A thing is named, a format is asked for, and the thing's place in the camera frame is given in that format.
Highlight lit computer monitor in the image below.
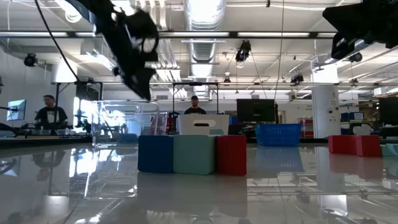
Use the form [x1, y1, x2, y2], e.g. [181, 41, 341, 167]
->
[6, 99, 27, 121]

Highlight silver ceiling air duct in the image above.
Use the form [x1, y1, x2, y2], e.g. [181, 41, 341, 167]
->
[183, 0, 227, 97]

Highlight black aluminium table frame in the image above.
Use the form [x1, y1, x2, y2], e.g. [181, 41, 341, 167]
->
[0, 136, 398, 149]

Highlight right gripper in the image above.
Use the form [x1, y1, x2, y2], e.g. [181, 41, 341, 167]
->
[322, 0, 398, 50]

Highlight large blue foam block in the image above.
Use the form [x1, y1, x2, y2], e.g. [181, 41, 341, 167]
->
[137, 134, 175, 174]

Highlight white plastic bin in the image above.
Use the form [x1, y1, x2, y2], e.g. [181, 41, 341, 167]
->
[177, 114, 230, 136]

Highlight black hanging cable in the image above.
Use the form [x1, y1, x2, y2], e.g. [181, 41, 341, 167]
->
[33, 0, 80, 83]

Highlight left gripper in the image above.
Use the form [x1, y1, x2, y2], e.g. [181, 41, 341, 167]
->
[93, 8, 160, 101]

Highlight red storage rack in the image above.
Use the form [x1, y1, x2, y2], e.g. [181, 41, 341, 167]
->
[297, 118, 314, 138]

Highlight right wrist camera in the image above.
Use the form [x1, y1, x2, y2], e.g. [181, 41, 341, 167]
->
[330, 30, 373, 62]

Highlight red foam block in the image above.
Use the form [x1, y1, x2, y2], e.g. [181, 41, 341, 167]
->
[328, 134, 358, 156]
[215, 134, 248, 177]
[355, 134, 382, 157]

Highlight clear plastic bin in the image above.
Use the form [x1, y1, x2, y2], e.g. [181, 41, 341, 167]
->
[91, 100, 169, 147]

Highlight white round column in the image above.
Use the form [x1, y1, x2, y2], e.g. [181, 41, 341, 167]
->
[312, 63, 341, 139]

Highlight large mint foam block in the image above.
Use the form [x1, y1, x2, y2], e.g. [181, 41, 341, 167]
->
[172, 134, 218, 175]

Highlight long mint foam block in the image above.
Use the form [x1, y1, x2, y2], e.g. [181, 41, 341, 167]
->
[381, 143, 398, 157]

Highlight blue blocks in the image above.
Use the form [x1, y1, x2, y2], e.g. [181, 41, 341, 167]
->
[117, 133, 139, 146]

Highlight person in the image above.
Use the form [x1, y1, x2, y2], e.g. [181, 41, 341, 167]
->
[183, 95, 207, 115]
[34, 95, 68, 130]

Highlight black computer monitor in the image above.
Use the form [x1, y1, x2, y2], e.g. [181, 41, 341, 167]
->
[378, 96, 398, 125]
[236, 98, 279, 124]

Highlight blue plastic basket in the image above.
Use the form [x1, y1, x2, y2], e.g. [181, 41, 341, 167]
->
[254, 123, 302, 147]

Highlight thin hanging cable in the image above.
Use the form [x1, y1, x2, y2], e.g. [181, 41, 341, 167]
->
[273, 0, 285, 102]

